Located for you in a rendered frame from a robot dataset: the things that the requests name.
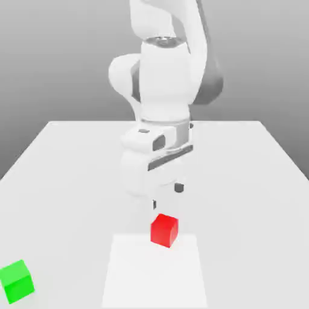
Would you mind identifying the small red cube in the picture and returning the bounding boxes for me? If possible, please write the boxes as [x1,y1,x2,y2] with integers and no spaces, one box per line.
[150,213,180,249]

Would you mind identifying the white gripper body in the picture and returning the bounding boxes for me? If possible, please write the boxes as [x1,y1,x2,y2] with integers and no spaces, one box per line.
[147,144,194,194]

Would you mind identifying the small green cube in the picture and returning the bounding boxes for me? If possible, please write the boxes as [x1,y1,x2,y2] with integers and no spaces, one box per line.
[0,259,36,305]

